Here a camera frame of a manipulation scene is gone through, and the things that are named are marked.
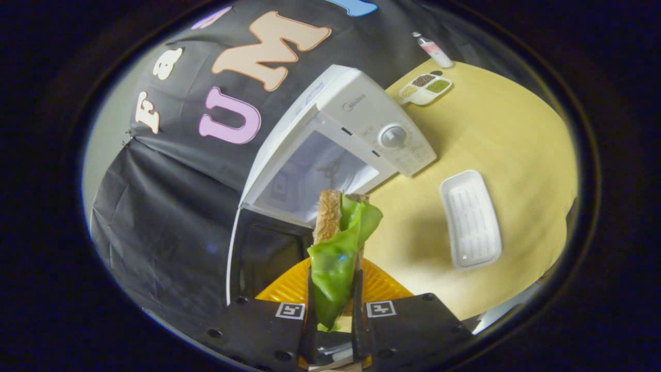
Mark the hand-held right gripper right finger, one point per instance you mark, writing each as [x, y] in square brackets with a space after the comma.
[408, 330]

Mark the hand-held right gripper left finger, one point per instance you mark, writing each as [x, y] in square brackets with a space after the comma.
[258, 330]

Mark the sandwich with green lettuce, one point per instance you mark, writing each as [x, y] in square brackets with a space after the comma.
[335, 258]

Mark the white microwave oven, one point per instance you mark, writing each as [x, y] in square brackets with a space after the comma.
[361, 119]

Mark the white foam tray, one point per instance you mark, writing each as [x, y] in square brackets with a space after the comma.
[470, 222]

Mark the black backdrop cloth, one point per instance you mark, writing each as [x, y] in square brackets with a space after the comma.
[165, 217]

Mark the white divided condiment dish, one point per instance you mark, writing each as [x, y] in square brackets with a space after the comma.
[413, 98]

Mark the clear bottle with pink label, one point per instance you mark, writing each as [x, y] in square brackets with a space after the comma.
[436, 51]

